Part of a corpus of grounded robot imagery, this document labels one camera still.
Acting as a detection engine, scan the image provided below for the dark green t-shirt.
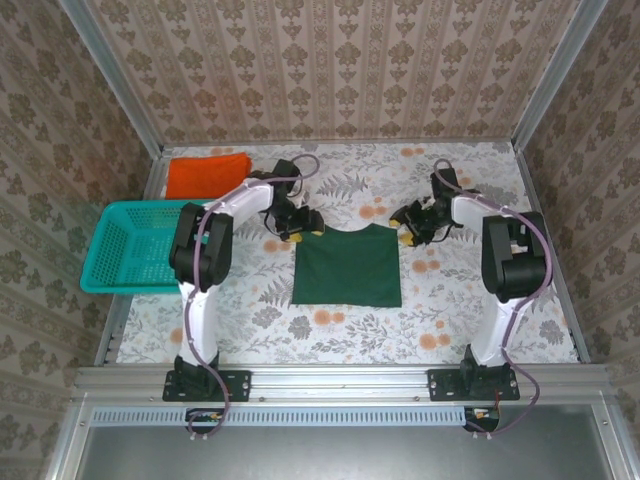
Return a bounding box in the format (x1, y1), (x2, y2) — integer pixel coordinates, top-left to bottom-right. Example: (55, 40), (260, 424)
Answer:
(289, 223), (404, 310)

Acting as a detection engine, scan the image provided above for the folded orange t-shirt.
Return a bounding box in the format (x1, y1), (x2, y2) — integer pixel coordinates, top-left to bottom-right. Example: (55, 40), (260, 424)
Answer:
(164, 152), (252, 200)

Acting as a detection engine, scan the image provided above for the floral patterned table cover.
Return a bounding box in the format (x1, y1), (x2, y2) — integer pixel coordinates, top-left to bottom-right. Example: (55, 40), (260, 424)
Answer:
(115, 142), (581, 365)

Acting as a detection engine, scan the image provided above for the teal plastic basket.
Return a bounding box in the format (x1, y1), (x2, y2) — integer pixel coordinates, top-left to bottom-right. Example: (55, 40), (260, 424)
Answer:
(79, 199), (221, 295)

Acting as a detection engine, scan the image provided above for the grey metal panel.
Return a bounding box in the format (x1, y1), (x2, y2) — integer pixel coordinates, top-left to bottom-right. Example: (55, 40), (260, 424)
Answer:
(74, 424), (621, 480)

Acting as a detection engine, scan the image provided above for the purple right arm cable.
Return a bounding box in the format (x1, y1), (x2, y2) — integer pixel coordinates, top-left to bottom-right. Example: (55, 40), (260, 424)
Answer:
(432, 158), (554, 441)

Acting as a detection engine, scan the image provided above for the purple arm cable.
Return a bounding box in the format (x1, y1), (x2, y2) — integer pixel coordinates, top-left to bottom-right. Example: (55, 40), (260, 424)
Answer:
(183, 152), (322, 444)
(432, 158), (554, 441)

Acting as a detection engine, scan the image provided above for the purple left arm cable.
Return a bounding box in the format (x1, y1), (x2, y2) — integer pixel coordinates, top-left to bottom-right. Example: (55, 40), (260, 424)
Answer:
(183, 152), (322, 444)

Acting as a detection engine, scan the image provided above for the long aluminium base rail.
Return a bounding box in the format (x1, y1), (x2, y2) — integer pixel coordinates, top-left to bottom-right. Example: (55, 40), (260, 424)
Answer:
(73, 363), (612, 404)

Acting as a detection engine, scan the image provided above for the aluminium side rail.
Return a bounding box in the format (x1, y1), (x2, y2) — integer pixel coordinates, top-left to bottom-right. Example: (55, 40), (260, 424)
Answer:
(93, 145), (174, 366)
(513, 142), (592, 365)

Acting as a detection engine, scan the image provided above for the white slotted cable duct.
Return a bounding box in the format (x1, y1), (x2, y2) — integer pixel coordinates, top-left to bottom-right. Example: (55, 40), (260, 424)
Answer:
(92, 405), (469, 427)

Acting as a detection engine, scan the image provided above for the black cable connector socket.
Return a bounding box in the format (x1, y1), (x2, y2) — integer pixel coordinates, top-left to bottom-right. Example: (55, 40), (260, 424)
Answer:
(463, 405), (501, 434)
(185, 407), (227, 435)

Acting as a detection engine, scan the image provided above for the aluminium corner post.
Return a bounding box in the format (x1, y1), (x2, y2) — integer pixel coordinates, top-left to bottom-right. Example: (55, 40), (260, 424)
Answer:
(57, 0), (167, 157)
(512, 0), (611, 151)

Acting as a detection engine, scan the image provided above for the aluminium lower frame bar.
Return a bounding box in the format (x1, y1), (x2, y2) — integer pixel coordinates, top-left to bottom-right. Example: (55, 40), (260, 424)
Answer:
(44, 399), (94, 480)
(592, 402), (639, 480)

